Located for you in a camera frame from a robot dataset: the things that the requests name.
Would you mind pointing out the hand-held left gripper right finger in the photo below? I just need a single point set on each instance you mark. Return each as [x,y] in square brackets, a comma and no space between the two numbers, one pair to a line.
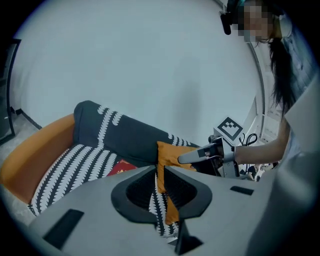
[225,212]

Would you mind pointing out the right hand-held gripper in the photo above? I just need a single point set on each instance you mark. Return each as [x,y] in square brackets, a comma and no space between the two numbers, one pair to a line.
[228,130]

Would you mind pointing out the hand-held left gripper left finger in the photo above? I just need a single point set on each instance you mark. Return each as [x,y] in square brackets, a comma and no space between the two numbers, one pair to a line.
[87,200]

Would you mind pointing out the red book with gold crest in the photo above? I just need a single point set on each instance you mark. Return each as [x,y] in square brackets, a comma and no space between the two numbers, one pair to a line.
[122,168]

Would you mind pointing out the orange sofa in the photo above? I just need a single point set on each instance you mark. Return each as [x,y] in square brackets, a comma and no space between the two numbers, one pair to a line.
[37,155]

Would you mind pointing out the person's right forearm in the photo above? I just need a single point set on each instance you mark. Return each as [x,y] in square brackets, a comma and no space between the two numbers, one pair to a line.
[262,152]

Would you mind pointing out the large orange cushion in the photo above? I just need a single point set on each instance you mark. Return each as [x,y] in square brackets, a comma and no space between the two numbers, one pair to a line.
[172,155]

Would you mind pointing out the black white striped blanket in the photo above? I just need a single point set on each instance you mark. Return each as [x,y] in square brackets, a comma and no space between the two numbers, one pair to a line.
[87,125]

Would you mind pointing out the person's head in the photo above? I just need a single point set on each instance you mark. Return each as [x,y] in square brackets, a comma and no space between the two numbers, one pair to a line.
[257,22]

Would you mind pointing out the black head-worn camera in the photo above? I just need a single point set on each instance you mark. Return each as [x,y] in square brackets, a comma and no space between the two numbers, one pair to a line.
[227,22]

